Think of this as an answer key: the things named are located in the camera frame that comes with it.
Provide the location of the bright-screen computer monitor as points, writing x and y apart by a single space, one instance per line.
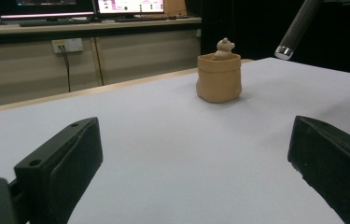
132 6

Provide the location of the white wall socket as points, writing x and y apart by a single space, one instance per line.
74 45

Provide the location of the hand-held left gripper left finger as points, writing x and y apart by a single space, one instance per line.
57 174

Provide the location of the brown cardboard box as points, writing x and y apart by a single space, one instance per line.
175 7

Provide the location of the black curtain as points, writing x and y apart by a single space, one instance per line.
256 25

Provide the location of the dark pen with silver tip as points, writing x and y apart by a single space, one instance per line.
297 28

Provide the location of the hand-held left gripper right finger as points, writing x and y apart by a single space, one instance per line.
337 165

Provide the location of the tan bag-shaped bear pen holder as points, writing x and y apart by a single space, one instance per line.
219 81

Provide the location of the black keyboard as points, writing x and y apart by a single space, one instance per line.
54 22
144 19

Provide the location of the dark-screen computer monitor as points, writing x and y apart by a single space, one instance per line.
45 8

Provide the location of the long beige desk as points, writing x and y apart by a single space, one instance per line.
23 74

